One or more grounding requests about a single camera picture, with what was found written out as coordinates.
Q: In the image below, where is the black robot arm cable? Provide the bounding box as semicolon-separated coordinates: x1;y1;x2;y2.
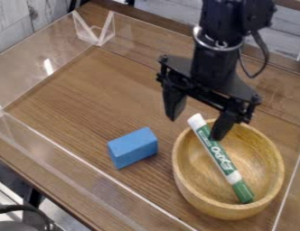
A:
236;30;270;79

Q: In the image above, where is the black cable lower left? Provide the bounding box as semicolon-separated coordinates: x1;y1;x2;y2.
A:
0;204;54;231

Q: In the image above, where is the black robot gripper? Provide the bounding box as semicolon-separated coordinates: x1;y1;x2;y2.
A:
157;47;261;141

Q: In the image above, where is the brown wooden bowl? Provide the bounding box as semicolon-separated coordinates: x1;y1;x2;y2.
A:
172;116;285;220

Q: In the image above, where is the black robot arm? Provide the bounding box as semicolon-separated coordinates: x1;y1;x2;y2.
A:
157;0;276;141

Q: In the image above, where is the blue foam block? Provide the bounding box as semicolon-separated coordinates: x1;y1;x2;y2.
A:
107;127;158;170

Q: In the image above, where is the green Expo marker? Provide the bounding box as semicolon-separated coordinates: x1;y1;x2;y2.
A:
188;114;256;204

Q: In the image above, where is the clear acrylic tray wall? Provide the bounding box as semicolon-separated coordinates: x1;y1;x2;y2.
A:
0;9;300;231

